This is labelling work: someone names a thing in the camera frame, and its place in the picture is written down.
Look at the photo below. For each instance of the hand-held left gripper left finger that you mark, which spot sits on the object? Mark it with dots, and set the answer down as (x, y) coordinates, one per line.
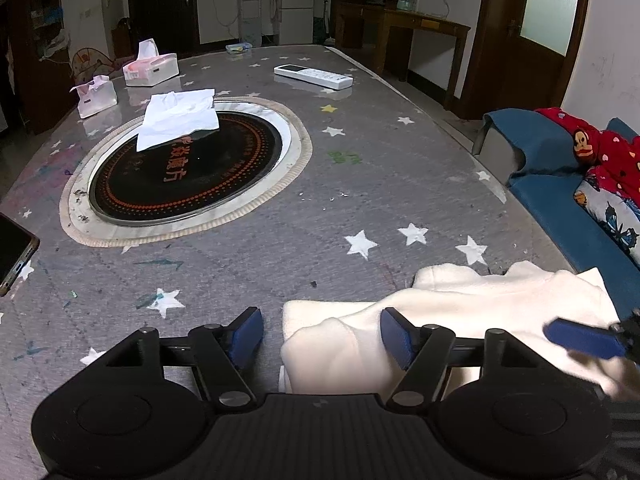
(248, 335)

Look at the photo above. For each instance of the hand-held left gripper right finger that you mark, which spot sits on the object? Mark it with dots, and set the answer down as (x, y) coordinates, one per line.
(396, 335)

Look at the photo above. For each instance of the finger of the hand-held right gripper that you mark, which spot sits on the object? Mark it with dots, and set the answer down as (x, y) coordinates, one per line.
(582, 337)

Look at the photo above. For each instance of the white garment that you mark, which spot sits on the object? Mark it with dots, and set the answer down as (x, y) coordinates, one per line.
(450, 305)

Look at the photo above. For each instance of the butterfly print pillow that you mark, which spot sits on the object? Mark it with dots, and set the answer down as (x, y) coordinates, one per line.
(612, 220)

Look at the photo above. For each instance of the blue sofa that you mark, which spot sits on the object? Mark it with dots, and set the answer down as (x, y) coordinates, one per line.
(545, 200)

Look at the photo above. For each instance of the grey star-print table cover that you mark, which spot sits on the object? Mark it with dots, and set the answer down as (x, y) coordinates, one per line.
(350, 185)

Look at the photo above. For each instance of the round built-in induction cooker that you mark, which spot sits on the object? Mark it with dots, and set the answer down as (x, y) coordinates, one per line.
(200, 180)

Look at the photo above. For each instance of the red printed garment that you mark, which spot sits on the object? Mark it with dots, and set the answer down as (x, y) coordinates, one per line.
(612, 160)

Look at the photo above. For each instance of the white tissue paper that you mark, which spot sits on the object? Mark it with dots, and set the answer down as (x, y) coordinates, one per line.
(175, 117)

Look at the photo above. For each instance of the black smartphone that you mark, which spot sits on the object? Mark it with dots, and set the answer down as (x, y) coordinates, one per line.
(12, 252)

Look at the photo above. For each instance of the white remote control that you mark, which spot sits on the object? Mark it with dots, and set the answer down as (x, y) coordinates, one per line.
(312, 76)

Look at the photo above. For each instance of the large pink white tissue box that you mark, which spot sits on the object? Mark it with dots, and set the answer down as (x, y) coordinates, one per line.
(152, 70)

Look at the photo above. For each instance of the small pink white tissue box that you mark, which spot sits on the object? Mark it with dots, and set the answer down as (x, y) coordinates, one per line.
(95, 97)

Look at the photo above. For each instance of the wooden door with frosted glass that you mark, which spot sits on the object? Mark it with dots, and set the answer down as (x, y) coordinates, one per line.
(500, 60)

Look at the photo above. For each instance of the wooden side desk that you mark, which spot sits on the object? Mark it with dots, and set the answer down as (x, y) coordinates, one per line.
(400, 22)

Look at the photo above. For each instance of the white water dispenser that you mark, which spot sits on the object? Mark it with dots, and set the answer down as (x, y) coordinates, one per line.
(250, 20)

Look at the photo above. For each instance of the pink dotted play tent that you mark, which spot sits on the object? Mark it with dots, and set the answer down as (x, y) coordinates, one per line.
(90, 62)

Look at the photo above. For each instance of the white refrigerator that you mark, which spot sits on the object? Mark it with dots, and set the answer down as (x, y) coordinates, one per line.
(296, 5)

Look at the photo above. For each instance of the glass kettle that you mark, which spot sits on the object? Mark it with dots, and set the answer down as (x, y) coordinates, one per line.
(407, 0)

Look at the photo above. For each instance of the dark wooden door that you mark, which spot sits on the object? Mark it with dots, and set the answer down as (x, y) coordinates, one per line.
(162, 5)

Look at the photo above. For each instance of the dark wooden shelf cabinet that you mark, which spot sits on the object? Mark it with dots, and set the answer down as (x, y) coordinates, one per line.
(30, 60)

